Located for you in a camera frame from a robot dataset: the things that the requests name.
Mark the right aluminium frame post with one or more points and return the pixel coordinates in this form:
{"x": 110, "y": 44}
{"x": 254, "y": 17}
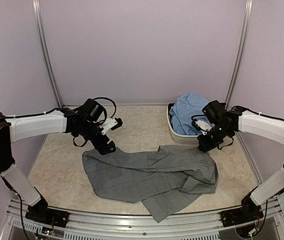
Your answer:
{"x": 240, "y": 51}

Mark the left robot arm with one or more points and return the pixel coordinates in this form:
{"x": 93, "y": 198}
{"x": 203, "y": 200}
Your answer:
{"x": 89, "y": 121}

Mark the left aluminium frame post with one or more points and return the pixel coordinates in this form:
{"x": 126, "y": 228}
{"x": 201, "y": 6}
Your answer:
{"x": 45, "y": 52}

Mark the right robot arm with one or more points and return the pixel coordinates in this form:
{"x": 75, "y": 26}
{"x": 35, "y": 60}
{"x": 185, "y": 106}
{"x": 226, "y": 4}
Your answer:
{"x": 224, "y": 123}

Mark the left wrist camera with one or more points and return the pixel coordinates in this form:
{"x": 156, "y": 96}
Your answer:
{"x": 111, "y": 124}

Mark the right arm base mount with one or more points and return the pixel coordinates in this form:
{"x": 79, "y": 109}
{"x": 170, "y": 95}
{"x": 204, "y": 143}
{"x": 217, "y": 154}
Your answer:
{"x": 238, "y": 216}

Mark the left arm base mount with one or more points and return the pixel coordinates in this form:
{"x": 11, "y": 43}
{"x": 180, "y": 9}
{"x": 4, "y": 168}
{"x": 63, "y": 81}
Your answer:
{"x": 48, "y": 216}

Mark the white plastic bin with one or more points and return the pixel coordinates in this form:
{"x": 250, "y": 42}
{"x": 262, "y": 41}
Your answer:
{"x": 181, "y": 139}

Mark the aluminium frame post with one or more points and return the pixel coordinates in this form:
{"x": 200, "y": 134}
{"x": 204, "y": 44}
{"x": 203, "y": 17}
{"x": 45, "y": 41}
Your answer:
{"x": 45, "y": 52}
{"x": 240, "y": 51}

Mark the front aluminium rail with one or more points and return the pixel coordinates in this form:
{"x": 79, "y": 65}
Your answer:
{"x": 101, "y": 219}

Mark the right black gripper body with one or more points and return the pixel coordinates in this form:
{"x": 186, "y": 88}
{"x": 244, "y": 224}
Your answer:
{"x": 218, "y": 134}

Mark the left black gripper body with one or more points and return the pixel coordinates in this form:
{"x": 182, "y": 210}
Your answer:
{"x": 97, "y": 143}

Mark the light blue shirt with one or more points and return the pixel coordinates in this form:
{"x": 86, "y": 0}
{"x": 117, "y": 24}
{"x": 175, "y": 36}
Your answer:
{"x": 186, "y": 106}

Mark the grey long sleeve shirt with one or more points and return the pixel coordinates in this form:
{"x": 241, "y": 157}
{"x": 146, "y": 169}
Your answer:
{"x": 166, "y": 180}

